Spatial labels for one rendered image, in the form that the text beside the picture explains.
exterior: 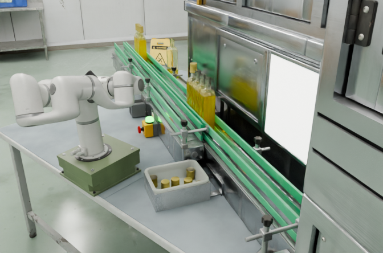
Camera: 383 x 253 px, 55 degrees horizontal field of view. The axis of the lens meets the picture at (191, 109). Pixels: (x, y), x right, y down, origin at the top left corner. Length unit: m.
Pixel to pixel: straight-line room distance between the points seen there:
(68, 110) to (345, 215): 0.88
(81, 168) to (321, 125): 1.11
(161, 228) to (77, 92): 0.55
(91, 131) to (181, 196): 0.45
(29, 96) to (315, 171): 0.90
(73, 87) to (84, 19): 6.15
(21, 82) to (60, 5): 6.08
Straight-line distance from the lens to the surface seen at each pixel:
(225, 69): 1.71
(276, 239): 1.19
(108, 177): 1.54
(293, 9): 1.32
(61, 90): 1.23
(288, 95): 1.29
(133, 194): 1.52
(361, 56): 0.56
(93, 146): 1.57
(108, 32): 7.45
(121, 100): 1.39
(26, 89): 1.25
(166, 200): 1.40
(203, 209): 1.42
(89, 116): 1.51
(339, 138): 0.58
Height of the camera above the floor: 1.63
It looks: 23 degrees down
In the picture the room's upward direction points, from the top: straight up
